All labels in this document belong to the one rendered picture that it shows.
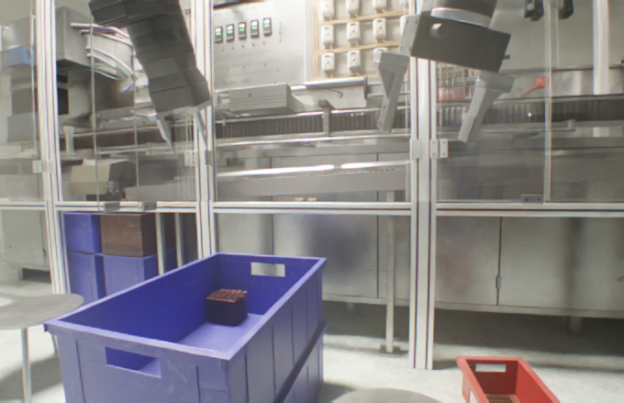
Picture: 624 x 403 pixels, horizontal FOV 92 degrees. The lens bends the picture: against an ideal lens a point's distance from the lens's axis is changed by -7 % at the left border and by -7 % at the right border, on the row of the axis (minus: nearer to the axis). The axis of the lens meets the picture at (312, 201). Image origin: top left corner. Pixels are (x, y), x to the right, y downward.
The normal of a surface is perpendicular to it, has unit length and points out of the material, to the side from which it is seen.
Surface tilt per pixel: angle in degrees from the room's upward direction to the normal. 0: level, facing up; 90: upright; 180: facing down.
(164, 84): 110
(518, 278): 90
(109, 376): 90
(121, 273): 90
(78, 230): 90
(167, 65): 122
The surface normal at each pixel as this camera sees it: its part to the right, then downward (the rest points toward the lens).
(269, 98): -0.27, 0.07
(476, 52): 0.11, 0.46
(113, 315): 0.96, 0.00
